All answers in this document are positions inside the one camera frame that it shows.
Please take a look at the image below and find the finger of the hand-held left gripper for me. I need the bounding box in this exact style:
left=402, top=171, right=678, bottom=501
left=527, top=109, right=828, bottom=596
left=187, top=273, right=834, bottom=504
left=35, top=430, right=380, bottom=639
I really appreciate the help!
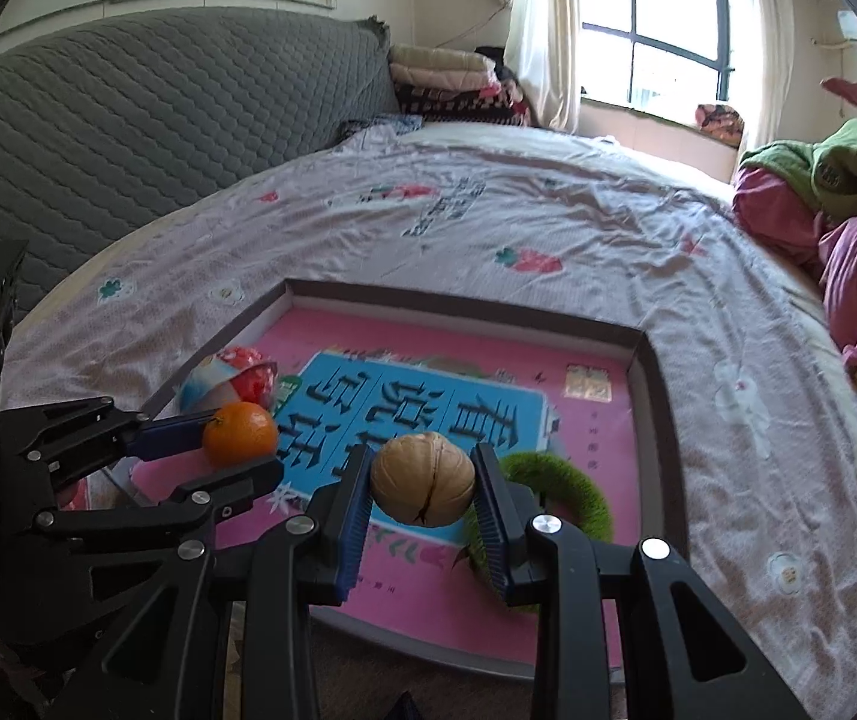
left=34, top=454, right=284, bottom=539
left=0, top=396, right=223, bottom=479

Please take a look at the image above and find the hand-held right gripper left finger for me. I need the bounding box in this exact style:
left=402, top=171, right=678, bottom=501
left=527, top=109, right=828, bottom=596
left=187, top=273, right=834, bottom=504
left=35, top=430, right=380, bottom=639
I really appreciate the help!
left=49, top=446, right=375, bottom=720

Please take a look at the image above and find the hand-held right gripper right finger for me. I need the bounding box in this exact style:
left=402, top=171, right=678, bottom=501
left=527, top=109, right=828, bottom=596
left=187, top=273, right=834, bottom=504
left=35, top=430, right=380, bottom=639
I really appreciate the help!
left=471, top=442, right=811, bottom=720

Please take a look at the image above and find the green fuzzy ring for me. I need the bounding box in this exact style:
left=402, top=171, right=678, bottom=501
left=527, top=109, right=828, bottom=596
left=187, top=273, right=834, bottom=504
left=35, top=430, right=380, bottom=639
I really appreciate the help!
left=462, top=450, right=614, bottom=612

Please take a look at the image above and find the stack of folded blankets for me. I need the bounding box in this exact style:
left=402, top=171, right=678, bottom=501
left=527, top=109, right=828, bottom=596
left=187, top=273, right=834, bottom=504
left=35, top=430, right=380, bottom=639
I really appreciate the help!
left=387, top=43, right=534, bottom=127

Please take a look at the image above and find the blue patterned cloth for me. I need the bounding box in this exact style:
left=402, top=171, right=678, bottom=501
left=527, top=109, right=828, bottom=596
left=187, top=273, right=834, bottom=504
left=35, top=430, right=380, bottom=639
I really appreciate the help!
left=338, top=114, right=423, bottom=145

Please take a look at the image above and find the shallow grey cardboard box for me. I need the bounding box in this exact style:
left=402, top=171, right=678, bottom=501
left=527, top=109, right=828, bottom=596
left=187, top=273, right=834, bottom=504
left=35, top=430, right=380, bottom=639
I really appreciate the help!
left=109, top=277, right=693, bottom=683

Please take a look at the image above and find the red snack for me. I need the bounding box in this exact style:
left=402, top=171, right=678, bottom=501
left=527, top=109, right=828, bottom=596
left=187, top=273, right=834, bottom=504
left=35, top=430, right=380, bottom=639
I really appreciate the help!
left=177, top=345, right=279, bottom=413

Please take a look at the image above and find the orange tangerine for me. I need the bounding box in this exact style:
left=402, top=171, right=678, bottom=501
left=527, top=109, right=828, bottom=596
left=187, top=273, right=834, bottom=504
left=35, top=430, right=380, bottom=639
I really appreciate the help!
left=202, top=401, right=280, bottom=467

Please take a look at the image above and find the cream curtain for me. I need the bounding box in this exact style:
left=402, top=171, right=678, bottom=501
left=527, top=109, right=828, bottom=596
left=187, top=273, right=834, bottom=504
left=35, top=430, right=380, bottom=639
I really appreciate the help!
left=728, top=0, right=796, bottom=158
left=503, top=0, right=583, bottom=132

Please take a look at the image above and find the black framed window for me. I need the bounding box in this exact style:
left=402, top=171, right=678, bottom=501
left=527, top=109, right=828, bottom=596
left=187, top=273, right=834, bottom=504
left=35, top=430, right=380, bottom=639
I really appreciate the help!
left=582, top=0, right=733, bottom=125

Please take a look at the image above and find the green jacket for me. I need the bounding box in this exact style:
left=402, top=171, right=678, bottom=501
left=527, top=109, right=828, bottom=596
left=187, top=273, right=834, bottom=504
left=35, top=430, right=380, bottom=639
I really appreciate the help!
left=739, top=116, right=857, bottom=230

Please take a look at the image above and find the grey quilted headboard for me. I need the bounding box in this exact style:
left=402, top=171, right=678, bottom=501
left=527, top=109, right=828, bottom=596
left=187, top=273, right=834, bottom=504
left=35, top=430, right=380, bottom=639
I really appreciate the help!
left=0, top=6, right=399, bottom=331

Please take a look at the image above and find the beige walnut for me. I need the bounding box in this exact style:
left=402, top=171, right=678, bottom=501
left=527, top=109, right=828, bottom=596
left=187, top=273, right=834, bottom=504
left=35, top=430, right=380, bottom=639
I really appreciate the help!
left=369, top=431, right=476, bottom=528

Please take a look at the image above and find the floral cushion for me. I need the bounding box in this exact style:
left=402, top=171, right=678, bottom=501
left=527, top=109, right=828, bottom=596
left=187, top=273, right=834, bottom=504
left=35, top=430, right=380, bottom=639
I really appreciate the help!
left=696, top=103, right=744, bottom=147

